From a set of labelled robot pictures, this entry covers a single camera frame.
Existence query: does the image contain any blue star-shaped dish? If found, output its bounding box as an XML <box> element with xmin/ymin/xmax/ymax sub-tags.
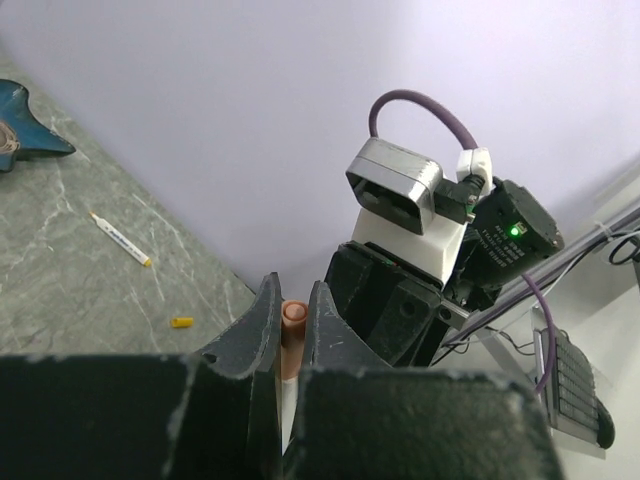
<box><xmin>1</xmin><ymin>79</ymin><xmax>76</xmax><ymax>173</ymax></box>

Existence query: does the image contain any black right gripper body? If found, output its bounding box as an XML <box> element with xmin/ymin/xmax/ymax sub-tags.
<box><xmin>325</xmin><ymin>241</ymin><xmax>469</xmax><ymax>367</ymax></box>

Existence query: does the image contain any salmon pink pen cap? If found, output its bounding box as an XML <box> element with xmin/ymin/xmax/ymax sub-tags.
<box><xmin>281</xmin><ymin>300</ymin><xmax>308</xmax><ymax>382</ymax></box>

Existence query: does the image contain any black keyboard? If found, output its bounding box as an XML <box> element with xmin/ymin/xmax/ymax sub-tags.
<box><xmin>534</xmin><ymin>328</ymin><xmax>616</xmax><ymax>450</ymax></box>

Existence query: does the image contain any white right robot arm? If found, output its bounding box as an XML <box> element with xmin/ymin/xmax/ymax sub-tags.
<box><xmin>325</xmin><ymin>180</ymin><xmax>564</xmax><ymax>367</ymax></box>

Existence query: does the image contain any white orange pen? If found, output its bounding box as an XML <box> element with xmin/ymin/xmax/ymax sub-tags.
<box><xmin>280</xmin><ymin>377</ymin><xmax>298</xmax><ymax>454</ymax></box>

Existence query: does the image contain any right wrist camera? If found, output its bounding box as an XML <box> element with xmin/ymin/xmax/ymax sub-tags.
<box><xmin>346</xmin><ymin>137</ymin><xmax>468</xmax><ymax>286</ymax></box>

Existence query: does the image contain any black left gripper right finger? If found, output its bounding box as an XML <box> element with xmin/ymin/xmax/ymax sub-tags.
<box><xmin>284</xmin><ymin>281</ymin><xmax>565</xmax><ymax>479</ymax></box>

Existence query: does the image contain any aluminium frame rail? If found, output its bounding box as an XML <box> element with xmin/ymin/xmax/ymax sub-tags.
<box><xmin>433</xmin><ymin>199</ymin><xmax>639</xmax><ymax>364</ymax></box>

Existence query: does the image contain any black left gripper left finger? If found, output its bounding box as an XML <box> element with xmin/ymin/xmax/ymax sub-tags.
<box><xmin>1</xmin><ymin>274</ymin><xmax>281</xmax><ymax>479</ymax></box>

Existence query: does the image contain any orange pen cap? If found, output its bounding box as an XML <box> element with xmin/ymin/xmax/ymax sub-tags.
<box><xmin>170</xmin><ymin>317</ymin><xmax>194</xmax><ymax>329</ymax></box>

